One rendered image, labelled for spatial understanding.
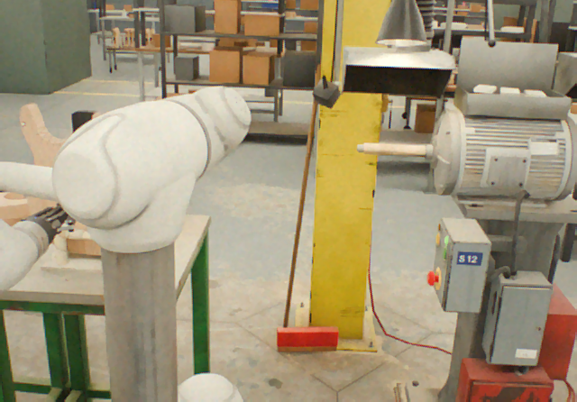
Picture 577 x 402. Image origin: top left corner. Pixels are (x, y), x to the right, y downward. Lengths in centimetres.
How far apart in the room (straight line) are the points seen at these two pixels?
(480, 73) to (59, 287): 132
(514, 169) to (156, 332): 113
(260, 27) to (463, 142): 490
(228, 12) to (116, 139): 586
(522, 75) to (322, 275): 146
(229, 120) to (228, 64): 569
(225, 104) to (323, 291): 213
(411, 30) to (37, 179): 95
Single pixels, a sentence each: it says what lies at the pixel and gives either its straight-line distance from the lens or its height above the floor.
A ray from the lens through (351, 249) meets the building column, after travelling 282.
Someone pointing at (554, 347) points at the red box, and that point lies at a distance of 203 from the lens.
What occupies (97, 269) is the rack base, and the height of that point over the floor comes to 94.
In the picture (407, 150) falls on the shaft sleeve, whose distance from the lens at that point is 174.
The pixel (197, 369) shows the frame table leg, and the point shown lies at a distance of 230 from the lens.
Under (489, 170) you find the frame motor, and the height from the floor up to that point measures 124.
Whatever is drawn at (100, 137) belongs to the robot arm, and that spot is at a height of 152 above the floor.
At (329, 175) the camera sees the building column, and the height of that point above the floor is 88.
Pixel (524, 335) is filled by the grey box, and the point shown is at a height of 77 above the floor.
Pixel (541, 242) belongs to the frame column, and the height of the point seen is 102.
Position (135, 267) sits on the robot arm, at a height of 134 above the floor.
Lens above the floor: 170
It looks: 19 degrees down
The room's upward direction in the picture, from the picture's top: 2 degrees clockwise
